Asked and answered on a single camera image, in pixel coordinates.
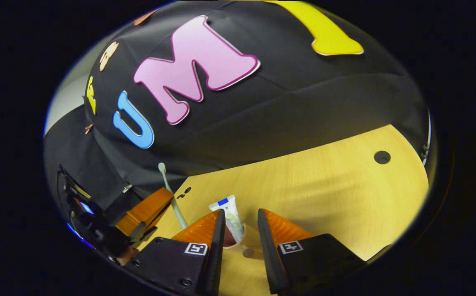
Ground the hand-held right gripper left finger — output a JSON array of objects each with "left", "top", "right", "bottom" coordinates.
[{"left": 124, "top": 209, "right": 226, "bottom": 296}]

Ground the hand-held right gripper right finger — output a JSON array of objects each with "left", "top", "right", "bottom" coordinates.
[{"left": 257, "top": 208, "right": 367, "bottom": 295}]

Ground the beige cup with brown inside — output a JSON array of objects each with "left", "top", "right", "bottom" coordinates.
[{"left": 221, "top": 224, "right": 263, "bottom": 260}]

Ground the pale green toothbrush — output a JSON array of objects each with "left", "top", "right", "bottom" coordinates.
[{"left": 158, "top": 162, "right": 188, "bottom": 230}]

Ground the white toothpaste tube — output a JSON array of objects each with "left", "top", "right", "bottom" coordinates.
[{"left": 209, "top": 195, "right": 246, "bottom": 244}]

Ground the black backdrop cloth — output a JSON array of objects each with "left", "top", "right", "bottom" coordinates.
[{"left": 44, "top": 0, "right": 430, "bottom": 214}]

